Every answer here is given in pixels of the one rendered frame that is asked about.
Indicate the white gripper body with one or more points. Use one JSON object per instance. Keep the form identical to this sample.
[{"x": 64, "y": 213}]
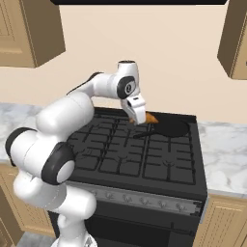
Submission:
[{"x": 137, "y": 113}]

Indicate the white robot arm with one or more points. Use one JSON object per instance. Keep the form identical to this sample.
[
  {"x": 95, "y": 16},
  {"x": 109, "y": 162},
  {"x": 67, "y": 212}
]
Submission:
[{"x": 64, "y": 112}]

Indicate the brown croissant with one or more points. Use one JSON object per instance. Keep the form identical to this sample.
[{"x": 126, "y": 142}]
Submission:
[{"x": 151, "y": 118}]

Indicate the black frying pan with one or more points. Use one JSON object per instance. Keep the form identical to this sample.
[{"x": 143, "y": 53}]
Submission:
[{"x": 171, "y": 128}]

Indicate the black stove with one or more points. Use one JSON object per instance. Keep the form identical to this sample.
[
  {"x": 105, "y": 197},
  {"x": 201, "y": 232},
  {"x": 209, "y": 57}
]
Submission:
[{"x": 128, "y": 157}]

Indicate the silver stove knob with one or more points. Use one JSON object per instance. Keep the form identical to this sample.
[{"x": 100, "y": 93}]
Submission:
[
  {"x": 144, "y": 201},
  {"x": 127, "y": 198},
  {"x": 163, "y": 204},
  {"x": 110, "y": 195},
  {"x": 180, "y": 207},
  {"x": 93, "y": 193}
]

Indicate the black range hood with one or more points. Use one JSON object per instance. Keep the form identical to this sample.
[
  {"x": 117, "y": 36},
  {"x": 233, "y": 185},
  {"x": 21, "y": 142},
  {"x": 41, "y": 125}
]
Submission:
[{"x": 138, "y": 2}]

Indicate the black oven door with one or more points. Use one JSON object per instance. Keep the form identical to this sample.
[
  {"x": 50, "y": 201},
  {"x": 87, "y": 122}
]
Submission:
[{"x": 135, "y": 233}]

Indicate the tan base cupboard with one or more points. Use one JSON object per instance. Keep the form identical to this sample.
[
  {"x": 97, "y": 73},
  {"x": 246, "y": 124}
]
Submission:
[
  {"x": 223, "y": 222},
  {"x": 29, "y": 212}
]

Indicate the tan wall cupboard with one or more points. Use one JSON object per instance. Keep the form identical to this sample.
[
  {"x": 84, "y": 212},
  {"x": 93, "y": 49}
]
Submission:
[
  {"x": 234, "y": 38},
  {"x": 29, "y": 32}
]

